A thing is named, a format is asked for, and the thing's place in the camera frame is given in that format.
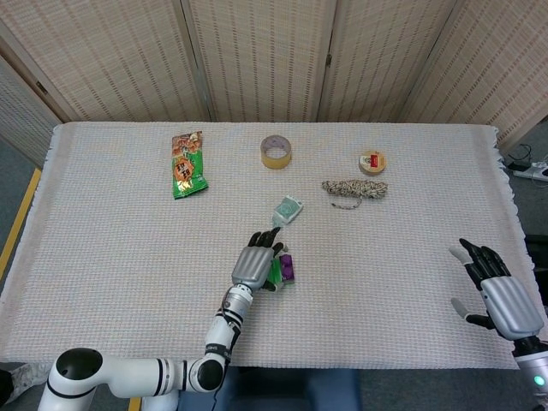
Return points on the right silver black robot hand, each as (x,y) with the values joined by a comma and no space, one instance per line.
(507,299)

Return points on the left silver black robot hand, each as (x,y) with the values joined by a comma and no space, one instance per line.
(252,267)

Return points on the green toy block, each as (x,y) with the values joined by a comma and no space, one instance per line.
(276,272)

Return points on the purple toy block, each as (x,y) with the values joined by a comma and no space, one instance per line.
(287,269)

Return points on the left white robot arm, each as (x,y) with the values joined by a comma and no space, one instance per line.
(128,377)

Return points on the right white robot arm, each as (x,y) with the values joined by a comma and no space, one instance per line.
(533,368)

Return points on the teal white plastic packet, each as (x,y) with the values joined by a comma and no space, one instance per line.
(287,210)

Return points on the yellow packing tape roll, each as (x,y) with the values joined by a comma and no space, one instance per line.
(276,162)

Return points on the green orange snack bag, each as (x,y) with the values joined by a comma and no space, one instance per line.
(186,171)

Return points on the white woven tablecloth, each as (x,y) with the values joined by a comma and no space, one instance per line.
(128,257)

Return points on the white power strip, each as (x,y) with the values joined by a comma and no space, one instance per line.
(533,172)

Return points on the beige tape roll red label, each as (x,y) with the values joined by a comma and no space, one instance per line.
(371,164)

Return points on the woven folding screen panel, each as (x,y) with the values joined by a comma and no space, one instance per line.
(21,111)
(492,64)
(120,55)
(377,55)
(265,55)

